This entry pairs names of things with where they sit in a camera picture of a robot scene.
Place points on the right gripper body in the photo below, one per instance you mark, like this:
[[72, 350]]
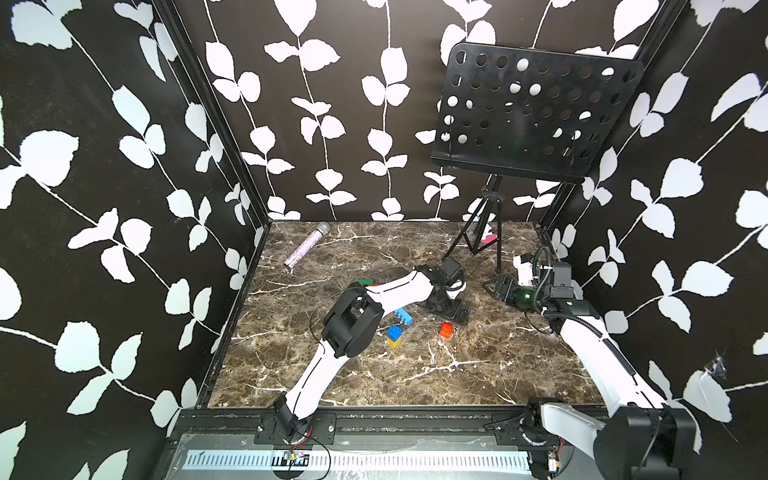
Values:
[[504, 287]]

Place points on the black perforated music stand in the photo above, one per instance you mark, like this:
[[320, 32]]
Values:
[[513, 112]]

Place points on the white slotted cable duct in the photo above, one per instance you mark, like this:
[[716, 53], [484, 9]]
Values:
[[319, 461]]

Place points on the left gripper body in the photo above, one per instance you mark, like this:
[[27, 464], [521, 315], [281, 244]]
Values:
[[448, 307]]

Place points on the black mounting rail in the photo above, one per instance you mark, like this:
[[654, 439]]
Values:
[[505, 424]]

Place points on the light blue long lego brick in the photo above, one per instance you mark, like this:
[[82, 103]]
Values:
[[405, 317]]

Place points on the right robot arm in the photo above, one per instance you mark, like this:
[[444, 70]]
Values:
[[642, 435]]

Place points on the purple glitter microphone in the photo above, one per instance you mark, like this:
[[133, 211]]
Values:
[[307, 244]]

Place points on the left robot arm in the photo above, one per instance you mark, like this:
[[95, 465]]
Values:
[[350, 326]]

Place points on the blue square lego brick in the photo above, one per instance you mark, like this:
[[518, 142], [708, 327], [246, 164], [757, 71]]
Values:
[[394, 332]]

